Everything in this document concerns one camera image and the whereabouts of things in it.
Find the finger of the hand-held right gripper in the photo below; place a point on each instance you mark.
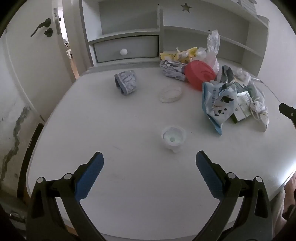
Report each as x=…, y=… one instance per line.
x=288, y=111

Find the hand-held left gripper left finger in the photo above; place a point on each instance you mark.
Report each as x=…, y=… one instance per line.
x=90, y=178

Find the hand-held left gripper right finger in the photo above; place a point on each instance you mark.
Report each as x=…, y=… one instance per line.
x=208, y=178

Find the small white plastic cup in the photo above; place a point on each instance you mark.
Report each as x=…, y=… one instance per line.
x=173, y=142

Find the white translucent plastic bag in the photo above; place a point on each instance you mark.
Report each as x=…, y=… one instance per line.
x=212, y=41

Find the pale green flat box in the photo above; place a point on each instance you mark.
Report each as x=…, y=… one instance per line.
x=241, y=105

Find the white tissue wad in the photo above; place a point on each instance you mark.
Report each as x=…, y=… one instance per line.
x=241, y=74

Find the blue white cow-print packet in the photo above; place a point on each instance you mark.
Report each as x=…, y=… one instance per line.
x=215, y=109

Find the grey crumpled wrapper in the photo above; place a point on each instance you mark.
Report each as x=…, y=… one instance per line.
x=225, y=73

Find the pink cloth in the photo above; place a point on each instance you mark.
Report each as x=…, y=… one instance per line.
x=281, y=204

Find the clear plastic lid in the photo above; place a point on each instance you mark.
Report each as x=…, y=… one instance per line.
x=170, y=93

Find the grey patterned rolled cloth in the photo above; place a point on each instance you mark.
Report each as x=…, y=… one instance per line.
x=126, y=82

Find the white slatted box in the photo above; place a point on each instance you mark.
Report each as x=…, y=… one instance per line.
x=247, y=5

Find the blue white crumpled wrapper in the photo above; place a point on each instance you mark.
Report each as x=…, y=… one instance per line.
x=172, y=69

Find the yellow snack packet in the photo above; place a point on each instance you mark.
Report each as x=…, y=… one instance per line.
x=178, y=55

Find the white door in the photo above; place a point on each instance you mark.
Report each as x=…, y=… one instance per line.
x=30, y=69

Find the white round drawer knob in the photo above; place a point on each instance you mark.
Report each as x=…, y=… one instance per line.
x=123, y=51

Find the grey drawer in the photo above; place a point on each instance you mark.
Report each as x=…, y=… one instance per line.
x=138, y=47

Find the black door lock knob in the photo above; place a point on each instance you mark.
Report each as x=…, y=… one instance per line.
x=48, y=32

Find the white desk shelf unit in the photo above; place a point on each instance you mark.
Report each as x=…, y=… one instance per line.
x=129, y=14

